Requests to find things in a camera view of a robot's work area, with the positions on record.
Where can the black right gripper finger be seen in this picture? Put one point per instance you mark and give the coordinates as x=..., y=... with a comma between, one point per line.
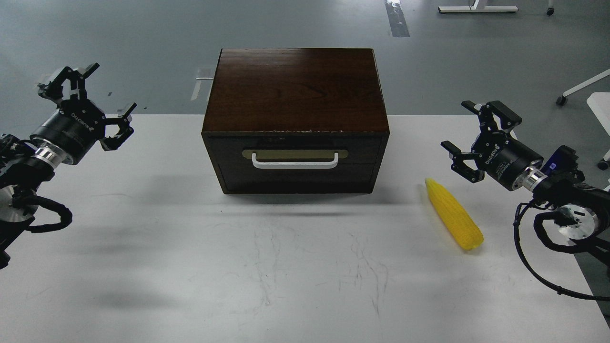
x=494, y=117
x=459, y=159

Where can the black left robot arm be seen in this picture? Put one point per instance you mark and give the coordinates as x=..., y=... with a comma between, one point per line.
x=25, y=165

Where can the white desk leg base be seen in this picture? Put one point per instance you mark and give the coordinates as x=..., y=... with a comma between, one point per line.
x=479, y=6

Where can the white chair leg with caster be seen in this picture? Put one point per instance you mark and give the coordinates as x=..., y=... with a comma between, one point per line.
x=562, y=99

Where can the yellow corn cob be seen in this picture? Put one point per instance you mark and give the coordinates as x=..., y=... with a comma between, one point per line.
x=453, y=215

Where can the wooden drawer with white handle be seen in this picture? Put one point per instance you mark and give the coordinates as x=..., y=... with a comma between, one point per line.
x=283, y=165

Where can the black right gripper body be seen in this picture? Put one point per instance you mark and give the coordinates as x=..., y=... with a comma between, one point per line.
x=504, y=158

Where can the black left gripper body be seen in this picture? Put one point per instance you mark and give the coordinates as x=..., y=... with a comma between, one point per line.
x=74, y=127

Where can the dark wooden drawer cabinet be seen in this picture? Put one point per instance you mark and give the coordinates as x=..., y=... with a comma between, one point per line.
x=301, y=92

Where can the white side table edge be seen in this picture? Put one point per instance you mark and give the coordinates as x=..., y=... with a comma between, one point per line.
x=599, y=103

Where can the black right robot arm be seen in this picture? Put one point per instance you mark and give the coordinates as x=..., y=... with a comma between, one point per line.
x=579, y=211

